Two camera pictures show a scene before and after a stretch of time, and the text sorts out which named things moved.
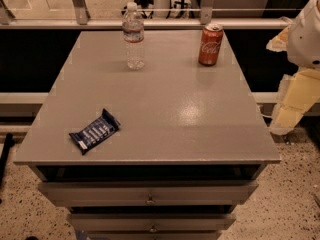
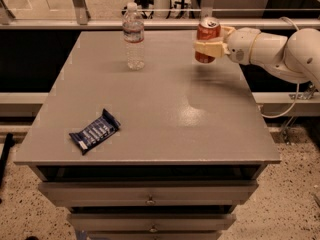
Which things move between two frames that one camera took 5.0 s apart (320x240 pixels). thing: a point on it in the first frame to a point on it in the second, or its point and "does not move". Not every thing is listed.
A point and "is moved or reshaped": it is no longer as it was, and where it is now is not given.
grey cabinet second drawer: x=149 y=222 does not move
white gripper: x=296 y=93 to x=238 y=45
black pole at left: x=9 y=141 does not move
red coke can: x=211 y=43 is moved or reshaped
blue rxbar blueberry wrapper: x=96 y=131 does not move
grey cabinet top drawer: x=150 y=193 does not move
